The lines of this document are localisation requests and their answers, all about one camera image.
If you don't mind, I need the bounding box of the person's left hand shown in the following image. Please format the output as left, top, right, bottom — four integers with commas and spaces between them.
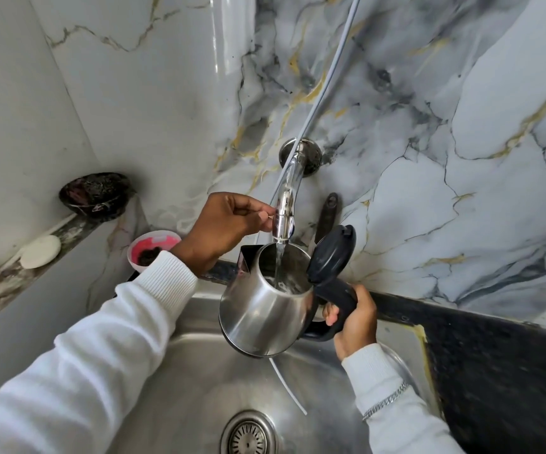
170, 192, 277, 278

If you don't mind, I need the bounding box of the person's right hand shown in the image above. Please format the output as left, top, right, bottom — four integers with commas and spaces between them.
322, 284, 378, 362

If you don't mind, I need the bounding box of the chrome wall tap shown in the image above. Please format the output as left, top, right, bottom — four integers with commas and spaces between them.
271, 138, 323, 245

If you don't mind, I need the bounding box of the stainless steel electric kettle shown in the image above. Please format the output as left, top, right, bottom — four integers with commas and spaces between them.
218, 225, 359, 359

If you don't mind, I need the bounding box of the person's right forearm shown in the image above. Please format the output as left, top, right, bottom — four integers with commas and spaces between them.
341, 343, 465, 454

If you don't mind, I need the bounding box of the person's left forearm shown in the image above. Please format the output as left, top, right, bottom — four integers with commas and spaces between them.
0, 250, 199, 454

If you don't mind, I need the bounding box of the pink and white bowl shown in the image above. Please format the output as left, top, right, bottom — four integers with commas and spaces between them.
127, 230, 182, 273

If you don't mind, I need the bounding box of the dark scrubber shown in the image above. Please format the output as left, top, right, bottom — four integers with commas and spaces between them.
138, 247, 163, 267

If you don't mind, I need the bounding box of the metal sink drain strainer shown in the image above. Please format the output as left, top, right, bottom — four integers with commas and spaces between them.
220, 410, 278, 454

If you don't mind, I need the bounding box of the stainless steel sink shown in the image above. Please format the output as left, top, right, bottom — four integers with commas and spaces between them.
107, 279, 444, 454

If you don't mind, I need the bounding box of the dark speckled bowl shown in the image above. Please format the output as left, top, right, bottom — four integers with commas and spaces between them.
59, 172, 132, 218

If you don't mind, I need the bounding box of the white oval soap bar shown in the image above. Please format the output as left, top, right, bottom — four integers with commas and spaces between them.
19, 235, 62, 270

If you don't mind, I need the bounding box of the white toothbrush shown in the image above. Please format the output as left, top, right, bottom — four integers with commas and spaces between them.
0, 213, 78, 285

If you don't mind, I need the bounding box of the dark brown handle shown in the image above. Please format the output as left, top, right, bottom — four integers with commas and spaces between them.
315, 193, 341, 244

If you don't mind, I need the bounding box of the silver chain bracelet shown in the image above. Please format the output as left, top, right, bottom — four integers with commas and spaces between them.
362, 382, 411, 422

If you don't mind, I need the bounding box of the grey hose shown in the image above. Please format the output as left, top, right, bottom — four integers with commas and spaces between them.
269, 0, 363, 206

